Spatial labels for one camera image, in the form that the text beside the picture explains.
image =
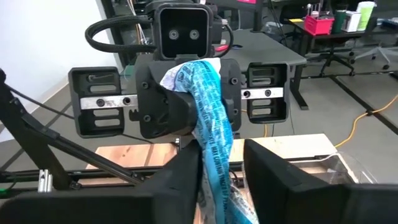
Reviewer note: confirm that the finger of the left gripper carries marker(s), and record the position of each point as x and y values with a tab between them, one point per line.
161	115
234	81

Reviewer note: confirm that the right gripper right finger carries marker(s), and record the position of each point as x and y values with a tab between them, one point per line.
311	202

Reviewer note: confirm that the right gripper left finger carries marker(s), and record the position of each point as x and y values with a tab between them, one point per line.
109	205

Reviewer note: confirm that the blue granola bar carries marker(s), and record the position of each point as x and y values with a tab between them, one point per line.
211	124

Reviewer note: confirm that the dark grey desk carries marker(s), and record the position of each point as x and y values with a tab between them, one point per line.
264	46

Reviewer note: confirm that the clear plastic bin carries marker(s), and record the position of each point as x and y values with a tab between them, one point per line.
342	168

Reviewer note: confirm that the red storage box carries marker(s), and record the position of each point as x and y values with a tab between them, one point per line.
318	26

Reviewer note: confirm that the black office desk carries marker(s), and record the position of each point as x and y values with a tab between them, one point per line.
342	35

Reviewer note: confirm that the dark green tumbler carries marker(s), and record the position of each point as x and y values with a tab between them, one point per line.
338	21

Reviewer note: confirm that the white box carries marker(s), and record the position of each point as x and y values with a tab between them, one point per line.
351	21

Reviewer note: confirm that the pale green container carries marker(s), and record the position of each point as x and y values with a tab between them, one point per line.
366	15

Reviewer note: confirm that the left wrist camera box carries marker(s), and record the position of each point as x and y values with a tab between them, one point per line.
183	46

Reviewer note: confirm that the black aluminium frame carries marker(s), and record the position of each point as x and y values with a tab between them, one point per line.
37	140

